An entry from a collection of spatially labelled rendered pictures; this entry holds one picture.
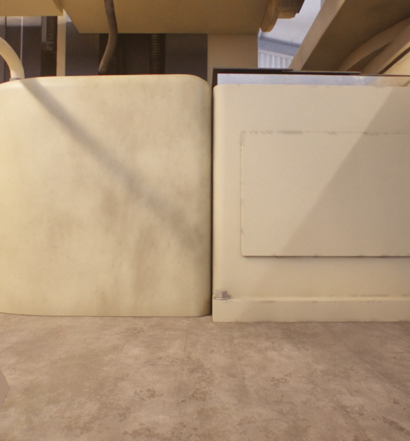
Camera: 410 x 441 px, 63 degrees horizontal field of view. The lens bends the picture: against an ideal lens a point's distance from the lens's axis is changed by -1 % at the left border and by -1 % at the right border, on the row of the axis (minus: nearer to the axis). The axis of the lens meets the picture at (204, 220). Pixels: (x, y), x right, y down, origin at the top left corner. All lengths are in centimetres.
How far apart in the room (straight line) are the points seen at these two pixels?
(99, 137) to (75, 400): 59
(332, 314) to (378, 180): 34
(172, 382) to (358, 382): 27
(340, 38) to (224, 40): 52
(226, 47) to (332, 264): 108
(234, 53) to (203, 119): 78
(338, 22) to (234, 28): 50
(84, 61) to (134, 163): 89
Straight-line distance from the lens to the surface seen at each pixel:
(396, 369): 65
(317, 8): 1416
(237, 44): 163
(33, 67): 175
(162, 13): 153
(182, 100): 87
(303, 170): 86
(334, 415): 48
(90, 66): 165
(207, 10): 150
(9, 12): 163
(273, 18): 139
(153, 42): 168
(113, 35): 124
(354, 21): 127
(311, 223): 85
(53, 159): 91
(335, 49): 141
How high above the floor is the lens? 23
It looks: level
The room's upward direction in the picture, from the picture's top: straight up
